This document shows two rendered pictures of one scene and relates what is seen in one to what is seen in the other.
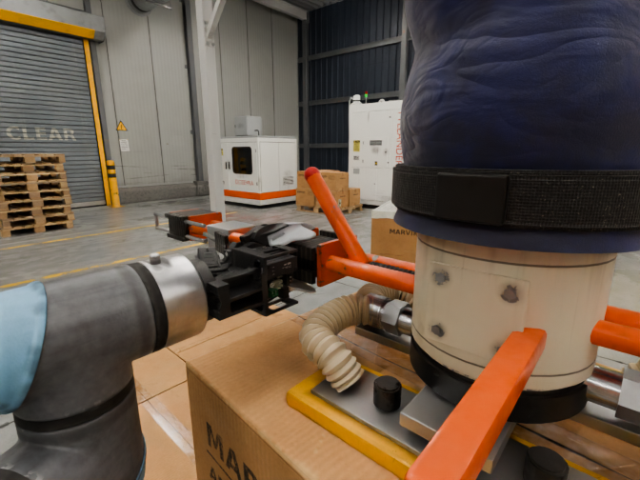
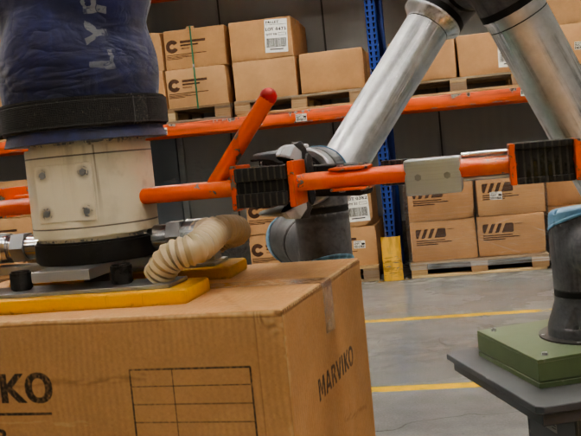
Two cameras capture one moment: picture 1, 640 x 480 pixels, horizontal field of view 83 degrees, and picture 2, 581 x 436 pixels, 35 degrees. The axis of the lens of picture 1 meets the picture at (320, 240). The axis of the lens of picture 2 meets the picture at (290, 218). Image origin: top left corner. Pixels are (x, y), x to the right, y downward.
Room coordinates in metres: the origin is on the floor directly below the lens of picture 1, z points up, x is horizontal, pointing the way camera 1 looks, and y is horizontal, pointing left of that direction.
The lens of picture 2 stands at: (1.58, -0.57, 1.25)
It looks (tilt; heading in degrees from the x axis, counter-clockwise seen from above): 4 degrees down; 151
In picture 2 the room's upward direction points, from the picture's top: 6 degrees counter-clockwise
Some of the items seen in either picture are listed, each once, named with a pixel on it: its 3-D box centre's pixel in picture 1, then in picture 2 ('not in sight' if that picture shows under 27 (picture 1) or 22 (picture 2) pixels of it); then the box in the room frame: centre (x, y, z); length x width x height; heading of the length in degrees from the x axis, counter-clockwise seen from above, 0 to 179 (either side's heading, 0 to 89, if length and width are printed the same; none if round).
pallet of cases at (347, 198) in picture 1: (329, 190); not in sight; (8.37, -0.21, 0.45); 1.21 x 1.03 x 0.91; 50
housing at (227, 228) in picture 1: (231, 236); (433, 175); (0.65, 0.16, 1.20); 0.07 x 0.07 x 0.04; 48
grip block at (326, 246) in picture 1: (317, 254); (269, 184); (0.51, 0.00, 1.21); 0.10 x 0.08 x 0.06; 138
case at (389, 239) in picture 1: (412, 235); not in sight; (2.28, -0.61, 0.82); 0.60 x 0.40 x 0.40; 157
